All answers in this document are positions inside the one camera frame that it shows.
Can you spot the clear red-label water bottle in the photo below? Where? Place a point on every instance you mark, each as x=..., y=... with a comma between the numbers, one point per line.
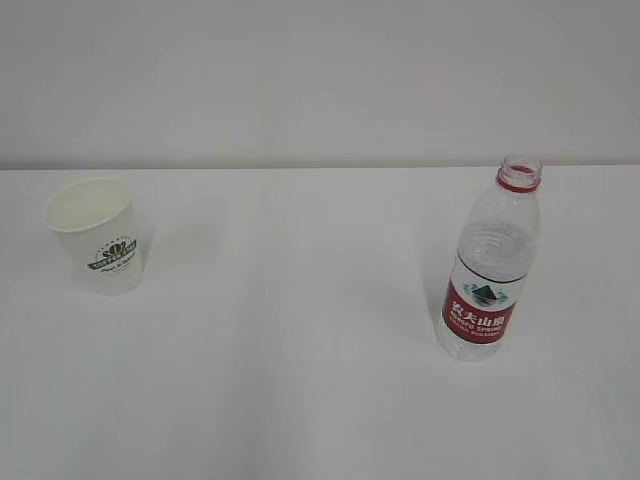
x=495, y=251

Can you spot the white paper coffee cup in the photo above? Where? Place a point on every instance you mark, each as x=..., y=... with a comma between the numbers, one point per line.
x=94, y=222

